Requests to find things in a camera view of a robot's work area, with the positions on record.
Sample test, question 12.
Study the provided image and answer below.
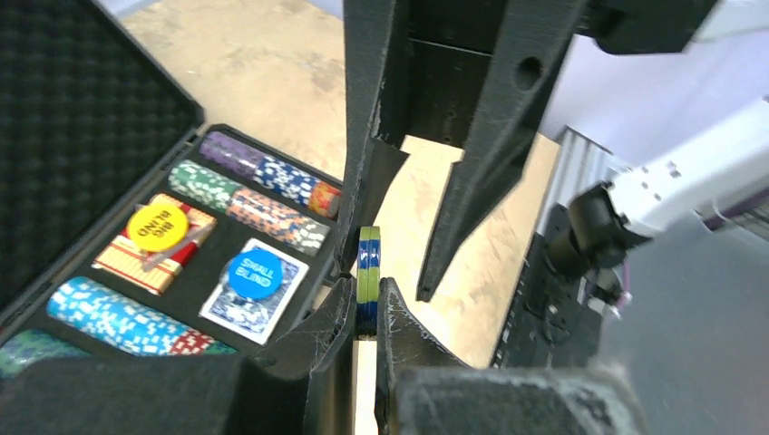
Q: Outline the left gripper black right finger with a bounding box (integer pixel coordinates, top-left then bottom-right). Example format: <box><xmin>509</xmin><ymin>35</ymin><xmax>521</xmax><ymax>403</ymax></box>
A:
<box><xmin>375</xmin><ymin>277</ymin><xmax>648</xmax><ymax>434</ymax></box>

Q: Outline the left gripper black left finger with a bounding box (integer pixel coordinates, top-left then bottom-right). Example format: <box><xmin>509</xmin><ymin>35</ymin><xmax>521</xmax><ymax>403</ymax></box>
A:
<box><xmin>1</xmin><ymin>278</ymin><xmax>356</xmax><ymax>434</ymax></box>

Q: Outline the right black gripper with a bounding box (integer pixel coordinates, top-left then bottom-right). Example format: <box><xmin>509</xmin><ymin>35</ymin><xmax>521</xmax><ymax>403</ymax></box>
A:
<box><xmin>334</xmin><ymin>1</ymin><xmax>715</xmax><ymax>302</ymax></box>

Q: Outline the blue card deck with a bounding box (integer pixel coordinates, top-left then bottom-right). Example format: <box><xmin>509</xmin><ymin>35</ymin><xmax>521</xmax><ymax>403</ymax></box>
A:
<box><xmin>199</xmin><ymin>238</ymin><xmax>309</xmax><ymax>344</ymax></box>

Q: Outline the blue round button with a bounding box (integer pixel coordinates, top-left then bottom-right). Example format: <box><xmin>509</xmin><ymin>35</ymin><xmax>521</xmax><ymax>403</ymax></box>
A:
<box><xmin>226</xmin><ymin>248</ymin><xmax>283</xmax><ymax>299</ymax></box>

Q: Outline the dark teal chip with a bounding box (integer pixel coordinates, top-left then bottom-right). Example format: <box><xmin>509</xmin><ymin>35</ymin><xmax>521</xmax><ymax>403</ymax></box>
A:
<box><xmin>356</xmin><ymin>227</ymin><xmax>370</xmax><ymax>336</ymax></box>

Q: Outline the red gold card deck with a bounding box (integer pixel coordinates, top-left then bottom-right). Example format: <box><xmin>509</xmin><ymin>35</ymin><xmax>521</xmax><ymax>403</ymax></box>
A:
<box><xmin>91</xmin><ymin>193</ymin><xmax>217</xmax><ymax>295</ymax></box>

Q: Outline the yellow big blind button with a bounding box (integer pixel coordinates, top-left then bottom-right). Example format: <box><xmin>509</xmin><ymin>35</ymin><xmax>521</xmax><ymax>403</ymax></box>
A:
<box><xmin>126</xmin><ymin>204</ymin><xmax>190</xmax><ymax>253</ymax></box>

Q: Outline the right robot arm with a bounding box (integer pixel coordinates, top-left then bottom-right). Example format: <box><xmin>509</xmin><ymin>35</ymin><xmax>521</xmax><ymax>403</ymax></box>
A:
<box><xmin>335</xmin><ymin>1</ymin><xmax>768</xmax><ymax>302</ymax></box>

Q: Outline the red white chip stack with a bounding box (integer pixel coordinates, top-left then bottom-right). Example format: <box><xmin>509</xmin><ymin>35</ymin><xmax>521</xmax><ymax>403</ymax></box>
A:
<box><xmin>169</xmin><ymin>330</ymin><xmax>216</xmax><ymax>355</ymax></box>

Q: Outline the orange blue chip stack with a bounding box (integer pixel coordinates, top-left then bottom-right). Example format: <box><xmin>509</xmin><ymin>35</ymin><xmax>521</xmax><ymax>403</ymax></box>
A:
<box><xmin>225</xmin><ymin>188</ymin><xmax>330</xmax><ymax>256</ymax></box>

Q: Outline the red yellow chip stack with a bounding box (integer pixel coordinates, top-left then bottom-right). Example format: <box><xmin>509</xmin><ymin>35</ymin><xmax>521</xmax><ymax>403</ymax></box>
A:
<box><xmin>307</xmin><ymin>181</ymin><xmax>341</xmax><ymax>218</ymax></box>

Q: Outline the blue white chip stack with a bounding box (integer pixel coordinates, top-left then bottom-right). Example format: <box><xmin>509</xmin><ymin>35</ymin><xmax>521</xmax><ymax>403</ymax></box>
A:
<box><xmin>253</xmin><ymin>156</ymin><xmax>321</xmax><ymax>207</ymax></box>

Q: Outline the light blue chip stack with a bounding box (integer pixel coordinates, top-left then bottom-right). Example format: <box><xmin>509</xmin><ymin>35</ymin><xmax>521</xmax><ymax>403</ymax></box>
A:
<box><xmin>46</xmin><ymin>276</ymin><xmax>189</xmax><ymax>356</ymax></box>

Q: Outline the black poker chip case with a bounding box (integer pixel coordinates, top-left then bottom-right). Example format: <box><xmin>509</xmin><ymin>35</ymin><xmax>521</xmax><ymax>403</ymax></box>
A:
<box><xmin>1</xmin><ymin>1</ymin><xmax>333</xmax><ymax>358</ymax></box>

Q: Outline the green white chip stack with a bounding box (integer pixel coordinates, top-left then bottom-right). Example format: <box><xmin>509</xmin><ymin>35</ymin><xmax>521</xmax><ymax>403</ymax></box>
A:
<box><xmin>168</xmin><ymin>159</ymin><xmax>243</xmax><ymax>212</ymax></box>

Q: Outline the purple chip stack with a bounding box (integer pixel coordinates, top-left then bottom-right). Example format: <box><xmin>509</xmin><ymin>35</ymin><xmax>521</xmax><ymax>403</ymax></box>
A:
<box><xmin>199</xmin><ymin>131</ymin><xmax>265</xmax><ymax>179</ymax></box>

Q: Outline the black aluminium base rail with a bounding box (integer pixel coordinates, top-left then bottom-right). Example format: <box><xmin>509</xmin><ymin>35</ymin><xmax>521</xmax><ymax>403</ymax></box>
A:
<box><xmin>489</xmin><ymin>131</ymin><xmax>632</xmax><ymax>371</ymax></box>

